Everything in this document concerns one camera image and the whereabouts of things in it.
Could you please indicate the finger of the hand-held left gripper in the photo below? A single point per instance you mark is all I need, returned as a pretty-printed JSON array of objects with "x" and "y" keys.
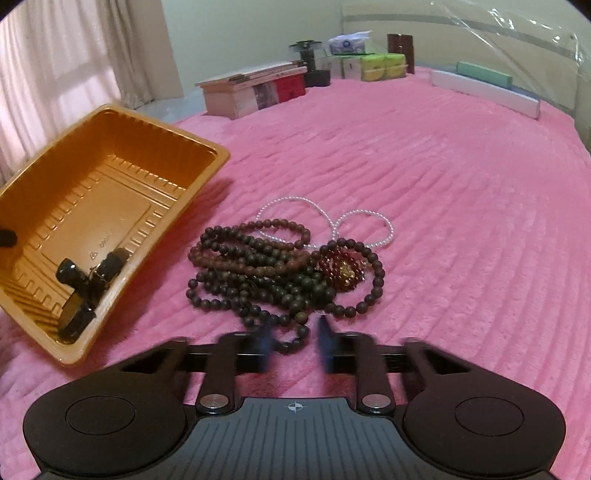
[{"x": 7, "y": 237}]

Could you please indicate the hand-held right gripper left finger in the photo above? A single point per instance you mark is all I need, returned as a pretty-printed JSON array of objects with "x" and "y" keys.
[{"x": 265, "y": 344}]

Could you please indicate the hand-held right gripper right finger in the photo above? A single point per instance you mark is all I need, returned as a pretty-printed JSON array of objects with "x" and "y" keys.
[{"x": 324, "y": 344}]

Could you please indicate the orange plastic tray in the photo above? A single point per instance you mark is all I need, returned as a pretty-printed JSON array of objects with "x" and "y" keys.
[{"x": 115, "y": 184}]

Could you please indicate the beige curtain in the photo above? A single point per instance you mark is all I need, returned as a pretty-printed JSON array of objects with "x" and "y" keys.
[{"x": 55, "y": 69}]

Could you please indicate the pink ribbed blanket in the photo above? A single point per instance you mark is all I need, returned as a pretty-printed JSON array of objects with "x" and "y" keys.
[{"x": 461, "y": 230}]

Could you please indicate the black round container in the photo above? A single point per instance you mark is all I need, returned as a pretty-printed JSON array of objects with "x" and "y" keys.
[{"x": 318, "y": 77}]

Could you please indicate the white flat book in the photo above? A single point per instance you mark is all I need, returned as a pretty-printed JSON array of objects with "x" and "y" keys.
[{"x": 268, "y": 71}]

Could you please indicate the white green box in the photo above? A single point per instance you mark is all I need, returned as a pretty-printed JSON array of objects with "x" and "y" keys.
[{"x": 344, "y": 68}]

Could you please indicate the yellow green box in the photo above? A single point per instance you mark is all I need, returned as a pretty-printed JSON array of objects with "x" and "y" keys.
[{"x": 383, "y": 67}]

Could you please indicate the white long box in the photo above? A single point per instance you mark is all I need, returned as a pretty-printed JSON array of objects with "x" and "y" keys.
[{"x": 485, "y": 94}]

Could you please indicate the dark red box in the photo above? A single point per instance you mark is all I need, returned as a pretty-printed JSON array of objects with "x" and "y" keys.
[{"x": 400, "y": 53}]

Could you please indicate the blue white tissue box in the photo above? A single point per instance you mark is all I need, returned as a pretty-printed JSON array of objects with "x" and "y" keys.
[{"x": 348, "y": 44}]

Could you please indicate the green long box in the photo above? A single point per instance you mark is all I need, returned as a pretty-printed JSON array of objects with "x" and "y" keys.
[{"x": 485, "y": 74}]

